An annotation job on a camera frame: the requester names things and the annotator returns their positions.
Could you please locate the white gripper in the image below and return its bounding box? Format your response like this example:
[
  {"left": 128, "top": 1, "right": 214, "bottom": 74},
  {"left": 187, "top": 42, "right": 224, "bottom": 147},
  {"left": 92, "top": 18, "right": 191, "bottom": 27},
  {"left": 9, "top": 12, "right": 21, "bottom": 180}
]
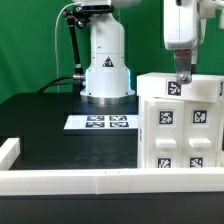
[{"left": 163, "top": 0, "right": 200, "bottom": 84}]

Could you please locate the white small tagged box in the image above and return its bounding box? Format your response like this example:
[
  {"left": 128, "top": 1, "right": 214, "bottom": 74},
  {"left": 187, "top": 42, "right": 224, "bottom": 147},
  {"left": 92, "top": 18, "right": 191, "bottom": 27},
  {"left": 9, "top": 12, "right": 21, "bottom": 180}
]
[{"left": 137, "top": 72, "right": 224, "bottom": 103}]

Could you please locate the white cabinet box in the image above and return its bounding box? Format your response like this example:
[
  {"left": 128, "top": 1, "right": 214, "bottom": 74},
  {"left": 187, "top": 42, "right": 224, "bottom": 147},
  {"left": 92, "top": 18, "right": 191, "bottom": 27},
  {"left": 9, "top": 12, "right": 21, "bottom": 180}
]
[{"left": 137, "top": 98, "right": 223, "bottom": 168}]

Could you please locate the white small panel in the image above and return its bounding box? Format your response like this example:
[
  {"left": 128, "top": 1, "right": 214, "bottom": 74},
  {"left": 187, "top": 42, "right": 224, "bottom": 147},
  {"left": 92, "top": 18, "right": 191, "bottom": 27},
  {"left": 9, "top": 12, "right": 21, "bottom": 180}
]
[
  {"left": 144, "top": 98, "right": 184, "bottom": 168},
  {"left": 182, "top": 102, "right": 222, "bottom": 168}
]

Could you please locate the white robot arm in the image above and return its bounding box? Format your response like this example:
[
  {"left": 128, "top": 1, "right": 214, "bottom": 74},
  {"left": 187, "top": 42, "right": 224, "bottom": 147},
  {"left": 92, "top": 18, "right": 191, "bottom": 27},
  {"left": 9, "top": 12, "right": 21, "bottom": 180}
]
[{"left": 72, "top": 0, "right": 200, "bottom": 104}]

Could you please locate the white flat tagged panel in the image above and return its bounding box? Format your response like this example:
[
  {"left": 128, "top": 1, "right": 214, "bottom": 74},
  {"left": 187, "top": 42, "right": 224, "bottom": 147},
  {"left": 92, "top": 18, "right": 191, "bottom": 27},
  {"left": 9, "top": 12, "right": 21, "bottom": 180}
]
[{"left": 64, "top": 115, "right": 138, "bottom": 130}]

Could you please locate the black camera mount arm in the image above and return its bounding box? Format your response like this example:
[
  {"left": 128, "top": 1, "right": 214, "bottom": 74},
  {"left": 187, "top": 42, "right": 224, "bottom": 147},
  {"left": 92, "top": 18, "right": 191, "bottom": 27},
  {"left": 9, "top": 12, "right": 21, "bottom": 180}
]
[{"left": 63, "top": 9, "right": 85, "bottom": 92}]

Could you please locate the white thin cable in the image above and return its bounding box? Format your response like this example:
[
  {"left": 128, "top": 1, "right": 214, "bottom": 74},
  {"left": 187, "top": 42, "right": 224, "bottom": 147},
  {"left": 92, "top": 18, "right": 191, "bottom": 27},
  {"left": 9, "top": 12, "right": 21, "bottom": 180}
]
[{"left": 54, "top": 2, "right": 83, "bottom": 94}]

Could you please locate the black base cable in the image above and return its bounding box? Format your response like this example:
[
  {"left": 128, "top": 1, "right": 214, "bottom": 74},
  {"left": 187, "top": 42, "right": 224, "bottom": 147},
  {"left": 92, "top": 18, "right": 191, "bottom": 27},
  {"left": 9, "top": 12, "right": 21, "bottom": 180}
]
[{"left": 37, "top": 75, "right": 75, "bottom": 94}]

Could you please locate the white U-shaped frame fence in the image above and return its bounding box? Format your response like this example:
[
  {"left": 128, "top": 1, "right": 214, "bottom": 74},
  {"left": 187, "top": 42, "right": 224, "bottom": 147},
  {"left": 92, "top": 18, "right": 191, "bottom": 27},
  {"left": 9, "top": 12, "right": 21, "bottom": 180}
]
[{"left": 0, "top": 138, "right": 224, "bottom": 196}]

